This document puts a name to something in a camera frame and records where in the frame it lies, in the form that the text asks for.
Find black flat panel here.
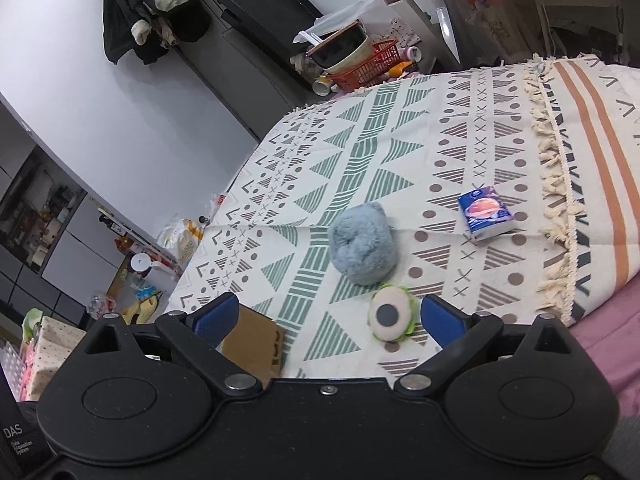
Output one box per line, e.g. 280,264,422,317
216,0,322,62

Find grey-blue plush toy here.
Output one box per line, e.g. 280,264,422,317
328,202,398,286

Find white round kettle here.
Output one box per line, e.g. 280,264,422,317
129,252,153,276

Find pink bed sheet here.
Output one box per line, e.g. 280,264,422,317
570,275,640,416

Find dark grey wardrobe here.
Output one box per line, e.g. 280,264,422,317
179,0,321,140

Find blue planet tissue pack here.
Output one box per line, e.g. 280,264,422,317
458,186,515,240

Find yellow white plastic bag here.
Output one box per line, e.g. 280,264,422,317
156,216,204,269

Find brown cardboard box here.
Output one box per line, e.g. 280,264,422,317
219,306,285,388

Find dotted beige cloth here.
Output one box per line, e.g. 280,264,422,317
20,308,86,402

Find burger plush toy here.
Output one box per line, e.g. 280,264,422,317
368,284,419,342

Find red plastic basket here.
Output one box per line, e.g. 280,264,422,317
329,39,401,91

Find hanging dark clothes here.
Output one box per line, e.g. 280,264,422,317
103,0,212,65

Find patterned white fringed blanket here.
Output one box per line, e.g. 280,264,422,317
168,55,639,378

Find dark bowl with rim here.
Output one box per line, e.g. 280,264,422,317
306,20,374,75

